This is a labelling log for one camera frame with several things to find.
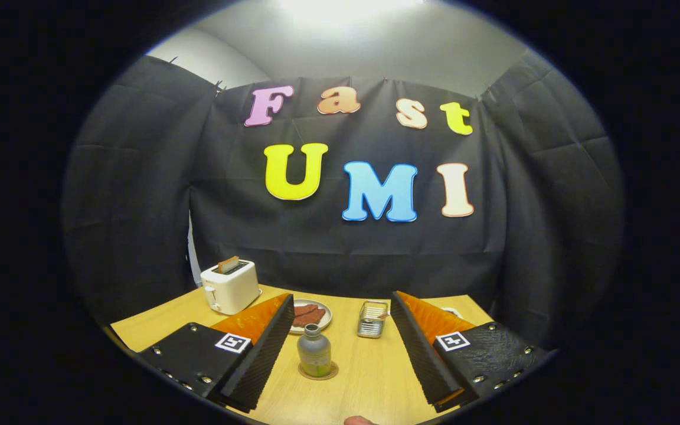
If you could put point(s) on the reddish brown food slice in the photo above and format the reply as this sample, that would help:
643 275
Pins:
304 309
311 319

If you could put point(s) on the white toaster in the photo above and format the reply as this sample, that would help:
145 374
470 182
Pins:
234 292

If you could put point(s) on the silver juice bottle green label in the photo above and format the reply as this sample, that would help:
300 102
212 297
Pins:
314 354

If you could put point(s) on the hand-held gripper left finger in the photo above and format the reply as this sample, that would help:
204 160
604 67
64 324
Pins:
260 360

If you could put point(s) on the white divided condiment dish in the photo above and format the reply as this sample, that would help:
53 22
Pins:
452 311

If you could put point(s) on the toast slice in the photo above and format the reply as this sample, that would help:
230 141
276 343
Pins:
228 264

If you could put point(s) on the round cork coaster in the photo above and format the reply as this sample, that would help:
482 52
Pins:
334 372

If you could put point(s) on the white round plate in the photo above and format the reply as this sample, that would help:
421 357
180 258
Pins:
327 313

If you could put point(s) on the wooden table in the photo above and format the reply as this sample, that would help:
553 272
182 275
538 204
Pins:
369 372

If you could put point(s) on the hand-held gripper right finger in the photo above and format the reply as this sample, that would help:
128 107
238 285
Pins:
425 360

